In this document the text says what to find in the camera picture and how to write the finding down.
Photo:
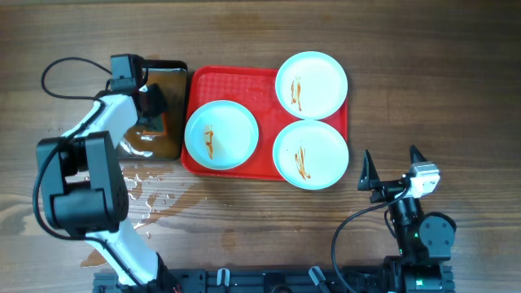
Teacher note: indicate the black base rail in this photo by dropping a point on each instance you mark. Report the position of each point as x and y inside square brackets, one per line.
[285, 280]

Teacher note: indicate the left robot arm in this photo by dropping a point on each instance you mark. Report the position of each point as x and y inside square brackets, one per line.
[80, 193]

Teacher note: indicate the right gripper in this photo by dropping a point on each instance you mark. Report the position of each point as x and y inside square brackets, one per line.
[370, 180]

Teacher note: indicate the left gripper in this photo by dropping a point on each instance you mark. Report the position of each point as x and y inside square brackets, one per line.
[161, 103]

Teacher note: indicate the red plastic tray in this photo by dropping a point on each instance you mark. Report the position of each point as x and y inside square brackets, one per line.
[254, 88]

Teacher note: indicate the black rectangular water basin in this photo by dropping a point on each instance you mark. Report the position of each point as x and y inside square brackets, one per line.
[172, 77]

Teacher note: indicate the orange green scrub sponge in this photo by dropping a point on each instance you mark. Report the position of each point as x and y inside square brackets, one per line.
[154, 125]

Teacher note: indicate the white plate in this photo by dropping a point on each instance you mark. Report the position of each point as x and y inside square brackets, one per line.
[311, 85]
[221, 135]
[310, 154]

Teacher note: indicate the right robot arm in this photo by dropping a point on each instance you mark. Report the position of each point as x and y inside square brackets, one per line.
[424, 239]

